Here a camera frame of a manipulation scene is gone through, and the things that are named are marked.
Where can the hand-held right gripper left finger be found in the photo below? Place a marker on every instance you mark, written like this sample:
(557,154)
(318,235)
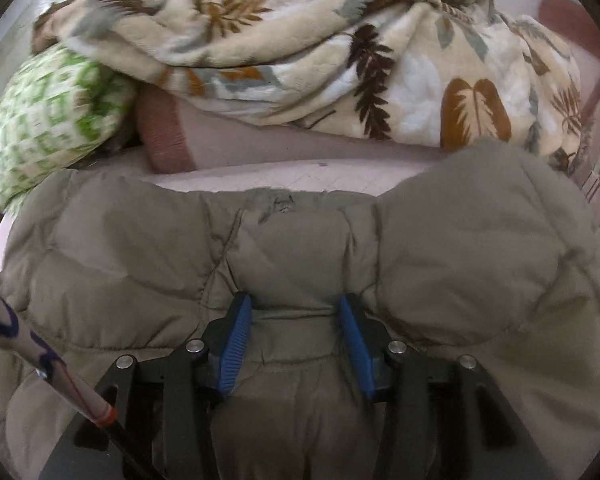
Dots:
(235,345)

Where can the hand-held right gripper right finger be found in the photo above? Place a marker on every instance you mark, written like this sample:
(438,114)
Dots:
(355,350)

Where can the olive quilted hooded jacket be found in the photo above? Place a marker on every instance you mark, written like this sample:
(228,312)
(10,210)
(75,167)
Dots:
(455,260)

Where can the pink striped sofa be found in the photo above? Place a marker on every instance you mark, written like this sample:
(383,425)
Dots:
(330,177)

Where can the green and white patterned pillow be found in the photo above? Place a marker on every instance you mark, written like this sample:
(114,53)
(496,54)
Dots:
(45,130)

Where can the leaf print fleece blanket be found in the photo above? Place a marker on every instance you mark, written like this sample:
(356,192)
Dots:
(305,60)

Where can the brown cloth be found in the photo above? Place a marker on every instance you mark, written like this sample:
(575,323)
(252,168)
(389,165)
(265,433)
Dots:
(42,40)

